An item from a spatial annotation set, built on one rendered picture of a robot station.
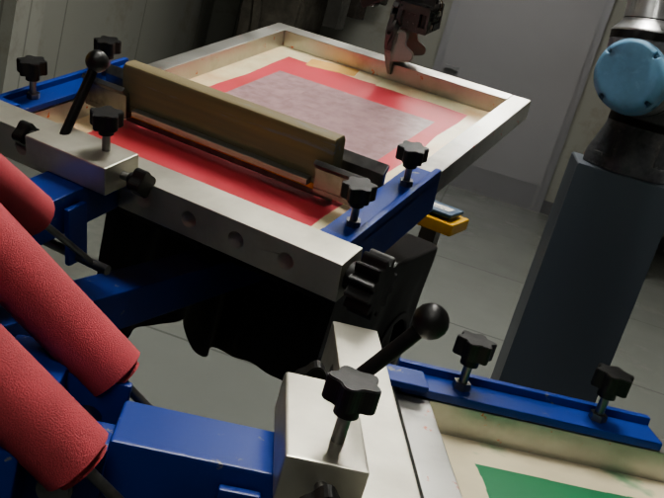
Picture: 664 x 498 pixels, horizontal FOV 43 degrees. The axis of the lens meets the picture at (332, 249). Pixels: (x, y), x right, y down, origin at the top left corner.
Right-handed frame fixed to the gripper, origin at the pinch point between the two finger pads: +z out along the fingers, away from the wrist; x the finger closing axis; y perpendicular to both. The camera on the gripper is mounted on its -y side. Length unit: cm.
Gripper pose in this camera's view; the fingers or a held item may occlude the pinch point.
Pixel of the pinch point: (391, 64)
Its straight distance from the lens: 177.4
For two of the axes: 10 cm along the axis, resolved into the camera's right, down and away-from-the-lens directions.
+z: -1.5, 8.5, 5.0
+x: 4.9, -3.8, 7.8
